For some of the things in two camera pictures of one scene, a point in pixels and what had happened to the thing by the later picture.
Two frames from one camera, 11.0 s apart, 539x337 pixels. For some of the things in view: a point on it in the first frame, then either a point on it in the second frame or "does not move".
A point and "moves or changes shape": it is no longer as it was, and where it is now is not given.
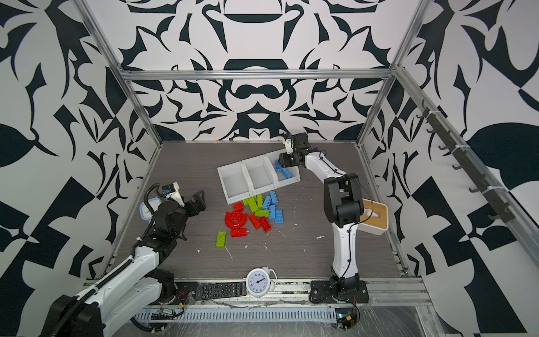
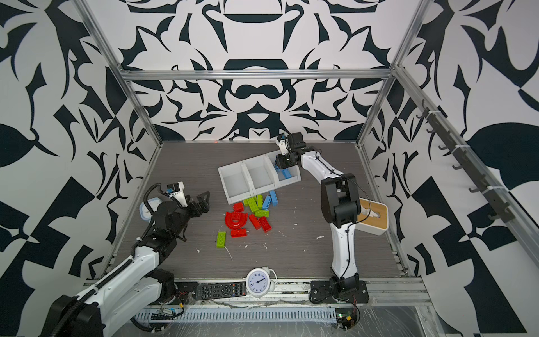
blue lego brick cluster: (274, 215) moves or changes shape
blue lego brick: (285, 171) does not move
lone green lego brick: (221, 239) does not move
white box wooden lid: (375, 225) does not move
